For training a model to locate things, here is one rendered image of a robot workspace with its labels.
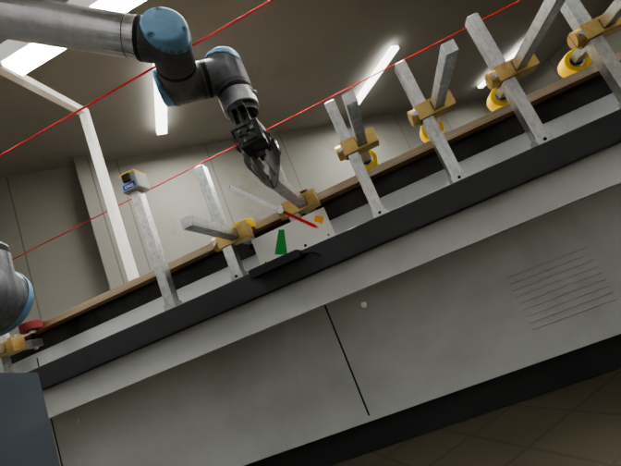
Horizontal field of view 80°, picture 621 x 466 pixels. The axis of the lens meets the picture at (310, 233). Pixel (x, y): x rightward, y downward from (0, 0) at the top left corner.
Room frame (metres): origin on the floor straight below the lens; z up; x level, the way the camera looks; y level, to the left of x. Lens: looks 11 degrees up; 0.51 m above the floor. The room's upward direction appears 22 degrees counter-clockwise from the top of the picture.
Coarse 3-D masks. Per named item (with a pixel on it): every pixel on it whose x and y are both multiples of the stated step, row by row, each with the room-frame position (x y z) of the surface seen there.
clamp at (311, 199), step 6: (306, 192) 1.14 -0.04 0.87; (312, 192) 1.14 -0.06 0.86; (306, 198) 1.14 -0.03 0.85; (312, 198) 1.14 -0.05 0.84; (282, 204) 1.16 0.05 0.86; (288, 204) 1.15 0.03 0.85; (306, 204) 1.14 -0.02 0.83; (312, 204) 1.14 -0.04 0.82; (318, 204) 1.16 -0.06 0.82; (288, 210) 1.15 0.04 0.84; (294, 210) 1.15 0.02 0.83; (300, 210) 1.15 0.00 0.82; (306, 210) 1.17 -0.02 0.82; (282, 216) 1.16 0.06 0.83; (288, 216) 1.16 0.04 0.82
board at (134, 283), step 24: (576, 72) 1.15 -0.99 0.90; (528, 96) 1.18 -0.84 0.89; (552, 96) 1.21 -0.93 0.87; (480, 120) 1.21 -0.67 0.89; (384, 168) 1.27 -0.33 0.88; (336, 192) 1.30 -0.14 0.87; (168, 264) 1.41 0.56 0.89; (120, 288) 1.45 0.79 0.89; (72, 312) 1.49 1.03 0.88; (24, 336) 1.53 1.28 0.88
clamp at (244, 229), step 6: (240, 228) 1.18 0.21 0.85; (246, 228) 1.18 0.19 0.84; (240, 234) 1.18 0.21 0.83; (246, 234) 1.18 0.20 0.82; (252, 234) 1.22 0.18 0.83; (216, 240) 1.20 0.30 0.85; (222, 240) 1.19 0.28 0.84; (228, 240) 1.19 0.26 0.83; (234, 240) 1.19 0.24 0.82; (240, 240) 1.20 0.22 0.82; (246, 240) 1.23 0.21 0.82; (216, 246) 1.20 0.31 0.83; (222, 246) 1.20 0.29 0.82
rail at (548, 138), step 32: (608, 128) 0.99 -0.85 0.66; (512, 160) 1.03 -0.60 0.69; (544, 160) 1.02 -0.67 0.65; (576, 160) 1.02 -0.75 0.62; (448, 192) 1.06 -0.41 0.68; (480, 192) 1.05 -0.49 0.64; (384, 224) 1.10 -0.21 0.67; (416, 224) 1.08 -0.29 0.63; (352, 256) 1.12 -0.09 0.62; (224, 288) 1.19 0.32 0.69; (256, 288) 1.17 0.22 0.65; (160, 320) 1.23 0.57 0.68; (192, 320) 1.21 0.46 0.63; (96, 352) 1.27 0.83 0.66; (128, 352) 1.26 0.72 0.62
